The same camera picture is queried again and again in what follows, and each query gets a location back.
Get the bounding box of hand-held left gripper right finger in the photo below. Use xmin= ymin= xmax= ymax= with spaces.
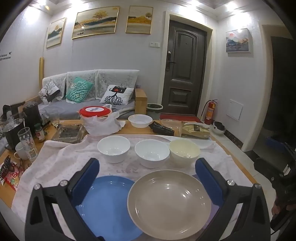
xmin=195 ymin=158 xmax=271 ymax=241

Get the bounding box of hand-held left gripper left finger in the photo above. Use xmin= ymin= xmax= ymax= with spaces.
xmin=24 ymin=158 xmax=100 ymax=241

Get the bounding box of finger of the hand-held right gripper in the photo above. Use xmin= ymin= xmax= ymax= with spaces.
xmin=254 ymin=158 xmax=287 ymax=180

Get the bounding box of blue plate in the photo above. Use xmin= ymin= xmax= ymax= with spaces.
xmin=76 ymin=176 xmax=143 ymax=240

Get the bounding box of tall white ceramic bowl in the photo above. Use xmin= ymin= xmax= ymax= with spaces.
xmin=97 ymin=136 xmax=131 ymax=164

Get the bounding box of cream ceramic bowl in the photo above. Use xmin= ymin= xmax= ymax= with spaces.
xmin=169 ymin=139 xmax=201 ymax=168

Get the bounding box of beige plate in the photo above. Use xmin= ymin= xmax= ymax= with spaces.
xmin=127 ymin=170 xmax=212 ymax=240

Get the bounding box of wide white ceramic bowl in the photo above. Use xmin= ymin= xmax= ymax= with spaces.
xmin=134 ymin=139 xmax=170 ymax=168

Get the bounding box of person's right hand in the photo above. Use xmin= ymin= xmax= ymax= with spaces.
xmin=271 ymin=199 xmax=282 ymax=216

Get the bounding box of white pink dotted cloth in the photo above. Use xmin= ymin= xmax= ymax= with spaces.
xmin=11 ymin=134 xmax=234 ymax=241

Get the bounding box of clear glass tray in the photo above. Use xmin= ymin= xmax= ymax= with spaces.
xmin=51 ymin=124 xmax=88 ymax=143

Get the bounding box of white plastic bag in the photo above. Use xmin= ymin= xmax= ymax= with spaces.
xmin=82 ymin=113 xmax=126 ymax=137

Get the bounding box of gold brown packet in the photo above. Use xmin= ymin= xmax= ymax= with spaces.
xmin=180 ymin=122 xmax=211 ymax=140

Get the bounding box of white and black helmet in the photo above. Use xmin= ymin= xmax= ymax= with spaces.
xmin=212 ymin=121 xmax=226 ymax=135

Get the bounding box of red lidded container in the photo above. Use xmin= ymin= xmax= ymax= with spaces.
xmin=79 ymin=106 xmax=113 ymax=119

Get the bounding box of spice jar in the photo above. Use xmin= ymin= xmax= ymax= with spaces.
xmin=34 ymin=123 xmax=45 ymax=142

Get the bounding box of clear wine glass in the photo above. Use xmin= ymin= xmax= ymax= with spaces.
xmin=47 ymin=111 xmax=61 ymax=129

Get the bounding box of red fire extinguisher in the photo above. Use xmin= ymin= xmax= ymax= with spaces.
xmin=204 ymin=100 xmax=218 ymax=126

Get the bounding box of red doormat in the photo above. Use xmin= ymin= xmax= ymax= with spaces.
xmin=159 ymin=113 xmax=203 ymax=123

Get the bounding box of black packet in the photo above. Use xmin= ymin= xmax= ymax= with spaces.
xmin=148 ymin=122 xmax=175 ymax=136

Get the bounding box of tall printed drinking glass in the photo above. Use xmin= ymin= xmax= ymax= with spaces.
xmin=18 ymin=127 xmax=38 ymax=162

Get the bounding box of grey sofa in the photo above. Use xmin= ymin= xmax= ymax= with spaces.
xmin=38 ymin=69 xmax=148 ymax=120

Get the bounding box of white mug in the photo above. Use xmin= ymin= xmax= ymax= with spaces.
xmin=14 ymin=142 xmax=29 ymax=160

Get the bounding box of white plastic disposable bowl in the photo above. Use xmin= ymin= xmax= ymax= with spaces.
xmin=128 ymin=114 xmax=153 ymax=128

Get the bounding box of red packet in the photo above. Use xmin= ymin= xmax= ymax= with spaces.
xmin=2 ymin=167 xmax=23 ymax=190

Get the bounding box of black kettle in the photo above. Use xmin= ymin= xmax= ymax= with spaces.
xmin=22 ymin=102 xmax=43 ymax=133

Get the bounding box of black hair clip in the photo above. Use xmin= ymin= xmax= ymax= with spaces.
xmin=0 ymin=155 xmax=14 ymax=180

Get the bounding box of white tree print pillow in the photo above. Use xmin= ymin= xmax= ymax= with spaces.
xmin=100 ymin=85 xmax=134 ymax=105

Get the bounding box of teal leaf print pillow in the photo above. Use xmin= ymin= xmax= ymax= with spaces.
xmin=65 ymin=77 xmax=94 ymax=103

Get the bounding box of black pot with glass lid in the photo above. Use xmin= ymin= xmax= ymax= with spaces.
xmin=2 ymin=118 xmax=25 ymax=149

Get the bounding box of dark trash bin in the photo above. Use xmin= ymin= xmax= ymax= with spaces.
xmin=146 ymin=103 xmax=163 ymax=120

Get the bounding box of black and white pillow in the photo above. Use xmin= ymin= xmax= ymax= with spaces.
xmin=38 ymin=79 xmax=61 ymax=103

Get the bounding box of white lace sofa cover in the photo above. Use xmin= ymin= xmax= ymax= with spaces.
xmin=42 ymin=69 xmax=140 ymax=102

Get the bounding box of rolled bamboo mat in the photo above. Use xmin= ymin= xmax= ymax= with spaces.
xmin=38 ymin=57 xmax=44 ymax=93

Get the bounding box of dark entrance door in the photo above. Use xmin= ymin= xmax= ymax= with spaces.
xmin=161 ymin=20 xmax=207 ymax=115

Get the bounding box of white framed mountain painting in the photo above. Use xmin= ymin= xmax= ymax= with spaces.
xmin=225 ymin=28 xmax=252 ymax=54

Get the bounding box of small framed mountain painting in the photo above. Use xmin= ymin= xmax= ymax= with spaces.
xmin=46 ymin=17 xmax=66 ymax=49

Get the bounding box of large framed landscape painting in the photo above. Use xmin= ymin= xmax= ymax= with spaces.
xmin=71 ymin=6 xmax=120 ymax=39

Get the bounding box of medium framed golden painting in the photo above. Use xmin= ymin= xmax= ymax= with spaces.
xmin=125 ymin=5 xmax=154 ymax=34

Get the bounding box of white wall panel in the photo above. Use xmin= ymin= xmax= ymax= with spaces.
xmin=226 ymin=99 xmax=244 ymax=121

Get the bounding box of black door handle lock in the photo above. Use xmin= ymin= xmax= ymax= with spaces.
xmin=166 ymin=51 xmax=176 ymax=71

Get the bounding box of wall text sticker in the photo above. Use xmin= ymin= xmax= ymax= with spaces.
xmin=0 ymin=49 xmax=13 ymax=61

